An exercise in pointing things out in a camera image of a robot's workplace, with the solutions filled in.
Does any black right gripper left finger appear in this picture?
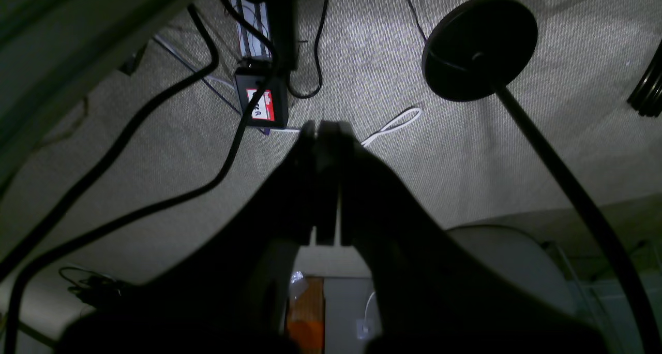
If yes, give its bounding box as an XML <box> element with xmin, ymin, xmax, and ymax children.
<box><xmin>57</xmin><ymin>121</ymin><xmax>315</xmax><ymax>353</ymax></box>

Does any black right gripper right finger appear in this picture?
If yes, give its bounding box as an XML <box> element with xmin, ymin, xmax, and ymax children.
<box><xmin>318</xmin><ymin>121</ymin><xmax>608</xmax><ymax>353</ymax></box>

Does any black round stand base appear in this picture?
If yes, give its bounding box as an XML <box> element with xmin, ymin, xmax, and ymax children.
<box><xmin>422</xmin><ymin>0</ymin><xmax>660</xmax><ymax>353</ymax></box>

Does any white looped cable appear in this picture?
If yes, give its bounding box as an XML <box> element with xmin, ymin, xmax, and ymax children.
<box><xmin>360</xmin><ymin>107</ymin><xmax>423</xmax><ymax>148</ymax></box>

